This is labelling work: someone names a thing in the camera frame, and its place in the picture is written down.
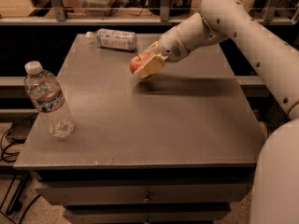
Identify red apple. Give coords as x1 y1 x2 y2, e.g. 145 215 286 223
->
129 53 150 79

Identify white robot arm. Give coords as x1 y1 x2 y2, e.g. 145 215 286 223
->
129 0 299 224

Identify lower drawer with knob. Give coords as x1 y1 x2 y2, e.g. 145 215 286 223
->
64 203 231 224

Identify lying white labelled bottle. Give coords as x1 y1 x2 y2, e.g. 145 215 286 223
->
86 28 137 51

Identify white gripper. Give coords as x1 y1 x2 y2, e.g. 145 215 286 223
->
139 27 190 75

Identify grey metal shelf rail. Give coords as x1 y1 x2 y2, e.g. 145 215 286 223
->
0 0 299 26

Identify grey drawer cabinet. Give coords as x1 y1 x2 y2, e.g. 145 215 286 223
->
13 33 265 224

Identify upright clear water bottle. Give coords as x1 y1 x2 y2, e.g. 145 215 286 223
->
24 61 75 139

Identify black cables left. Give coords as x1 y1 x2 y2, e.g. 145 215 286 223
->
0 114 41 224

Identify drawer with knob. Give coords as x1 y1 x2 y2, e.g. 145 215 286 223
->
36 180 252 205
64 203 231 224

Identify upper drawer with knob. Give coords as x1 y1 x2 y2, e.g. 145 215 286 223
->
36 180 252 205

